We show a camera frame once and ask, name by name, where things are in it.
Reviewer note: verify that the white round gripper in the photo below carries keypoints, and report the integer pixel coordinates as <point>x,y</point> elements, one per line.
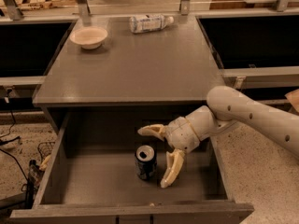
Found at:
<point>181,134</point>

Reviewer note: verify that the dark blue pepsi can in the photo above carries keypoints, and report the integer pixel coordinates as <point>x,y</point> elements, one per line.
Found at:
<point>145,162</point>

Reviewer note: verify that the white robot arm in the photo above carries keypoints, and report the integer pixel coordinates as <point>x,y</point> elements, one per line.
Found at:
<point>224,106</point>

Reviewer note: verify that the grey cabinet counter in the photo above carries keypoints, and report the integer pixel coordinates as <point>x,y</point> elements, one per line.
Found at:
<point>173,66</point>

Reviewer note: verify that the grey open top drawer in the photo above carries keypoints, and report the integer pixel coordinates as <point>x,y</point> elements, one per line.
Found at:
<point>91,178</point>

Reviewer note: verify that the clear plastic water bottle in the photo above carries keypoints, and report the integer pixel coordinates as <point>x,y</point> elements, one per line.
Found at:
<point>149,23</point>

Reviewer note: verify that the white ceramic bowl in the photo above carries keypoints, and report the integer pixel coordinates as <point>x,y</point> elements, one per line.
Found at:
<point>91,37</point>

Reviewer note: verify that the black wire basket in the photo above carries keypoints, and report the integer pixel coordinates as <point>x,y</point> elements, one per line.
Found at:
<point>44,149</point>

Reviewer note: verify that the metal railing post centre-left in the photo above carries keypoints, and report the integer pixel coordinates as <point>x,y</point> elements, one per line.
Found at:
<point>83,8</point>

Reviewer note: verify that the metal railing post left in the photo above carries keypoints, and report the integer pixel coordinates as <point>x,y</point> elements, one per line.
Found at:
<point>12,10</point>

